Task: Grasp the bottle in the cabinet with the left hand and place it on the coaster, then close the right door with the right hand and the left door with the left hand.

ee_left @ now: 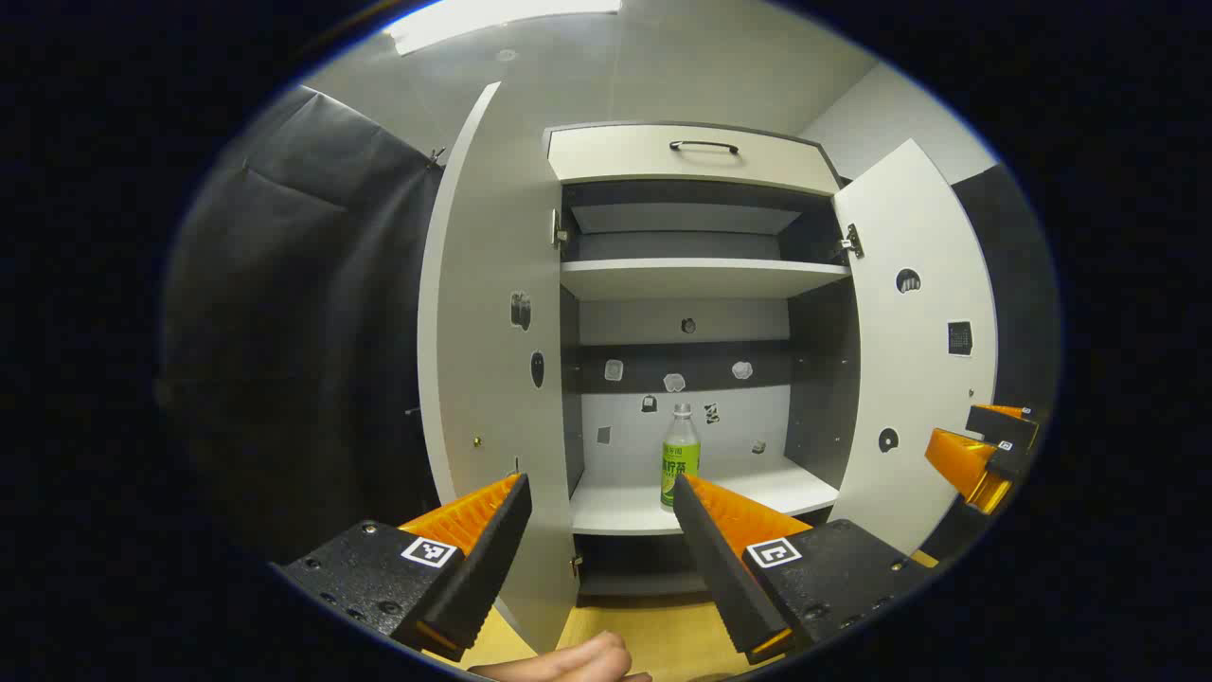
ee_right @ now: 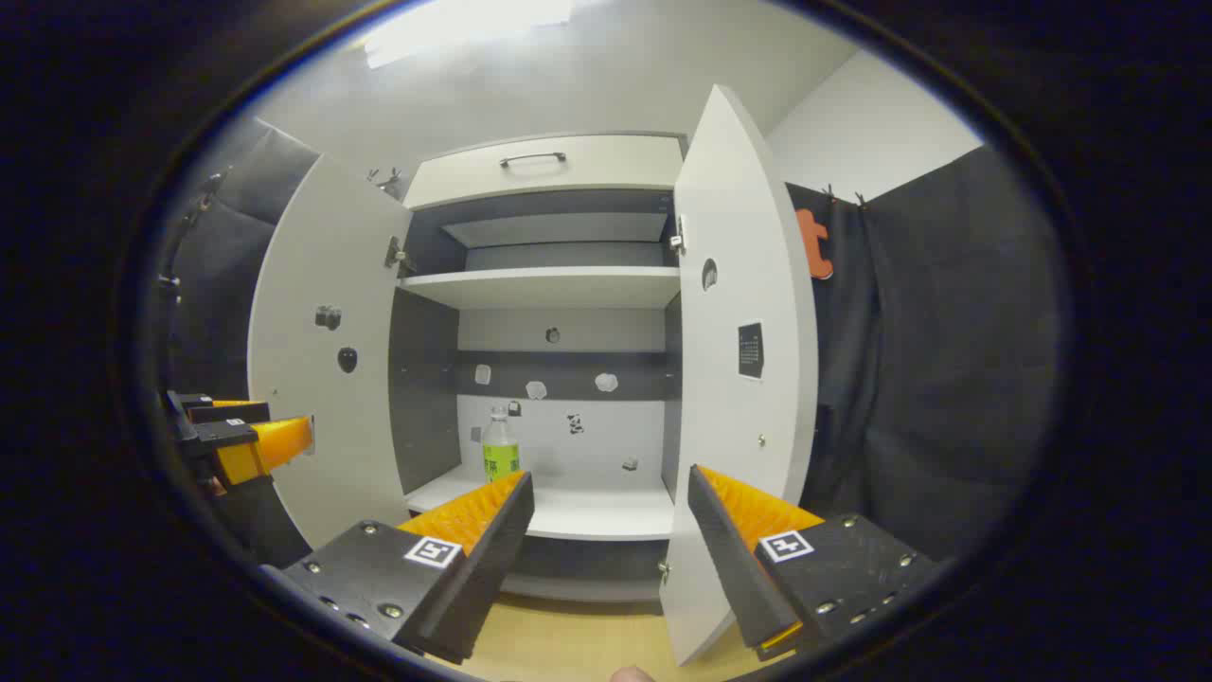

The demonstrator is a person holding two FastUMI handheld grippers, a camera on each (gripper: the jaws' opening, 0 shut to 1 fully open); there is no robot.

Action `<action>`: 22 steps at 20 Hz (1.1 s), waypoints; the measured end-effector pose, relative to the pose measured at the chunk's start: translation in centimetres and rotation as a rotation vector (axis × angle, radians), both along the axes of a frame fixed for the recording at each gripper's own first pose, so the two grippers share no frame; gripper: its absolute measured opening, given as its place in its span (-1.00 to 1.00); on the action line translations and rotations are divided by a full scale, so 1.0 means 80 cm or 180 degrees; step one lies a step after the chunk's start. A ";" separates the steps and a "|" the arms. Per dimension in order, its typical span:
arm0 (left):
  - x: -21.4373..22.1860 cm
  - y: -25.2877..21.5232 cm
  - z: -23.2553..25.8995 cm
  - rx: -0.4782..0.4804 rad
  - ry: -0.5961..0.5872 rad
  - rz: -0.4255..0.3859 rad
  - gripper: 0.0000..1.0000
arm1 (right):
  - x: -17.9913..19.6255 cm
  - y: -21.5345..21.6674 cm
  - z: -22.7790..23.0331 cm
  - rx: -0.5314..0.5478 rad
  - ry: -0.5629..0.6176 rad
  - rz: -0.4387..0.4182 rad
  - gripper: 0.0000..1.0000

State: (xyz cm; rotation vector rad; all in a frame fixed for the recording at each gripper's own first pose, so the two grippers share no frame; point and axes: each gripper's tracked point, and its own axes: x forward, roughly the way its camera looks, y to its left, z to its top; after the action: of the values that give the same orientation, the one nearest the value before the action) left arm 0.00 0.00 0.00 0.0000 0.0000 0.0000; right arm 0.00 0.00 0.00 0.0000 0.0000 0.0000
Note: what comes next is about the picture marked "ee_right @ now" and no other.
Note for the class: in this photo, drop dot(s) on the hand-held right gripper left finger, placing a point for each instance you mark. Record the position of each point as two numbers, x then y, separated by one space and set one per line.
492 568

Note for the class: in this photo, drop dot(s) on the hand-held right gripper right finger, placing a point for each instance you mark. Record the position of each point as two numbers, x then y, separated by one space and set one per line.
724 559

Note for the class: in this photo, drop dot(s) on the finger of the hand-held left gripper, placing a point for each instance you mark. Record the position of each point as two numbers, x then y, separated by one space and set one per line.
275 440
232 412

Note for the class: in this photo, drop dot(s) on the white cabinet door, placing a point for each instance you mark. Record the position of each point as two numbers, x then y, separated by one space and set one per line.
312 426
729 426

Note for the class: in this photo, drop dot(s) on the green label bottle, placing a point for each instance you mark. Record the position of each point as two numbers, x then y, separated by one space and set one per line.
500 455

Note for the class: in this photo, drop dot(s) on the white cabinet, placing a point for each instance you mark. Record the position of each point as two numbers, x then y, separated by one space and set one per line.
615 436

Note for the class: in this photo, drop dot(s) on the white cabinet shelf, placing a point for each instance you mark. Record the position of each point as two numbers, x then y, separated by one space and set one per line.
549 284
559 229
587 511

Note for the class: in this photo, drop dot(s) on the white cabinet drawer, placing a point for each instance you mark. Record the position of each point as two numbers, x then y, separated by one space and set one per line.
615 166

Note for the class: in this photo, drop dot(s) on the black backdrop cloth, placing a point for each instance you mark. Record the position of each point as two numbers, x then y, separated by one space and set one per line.
947 360

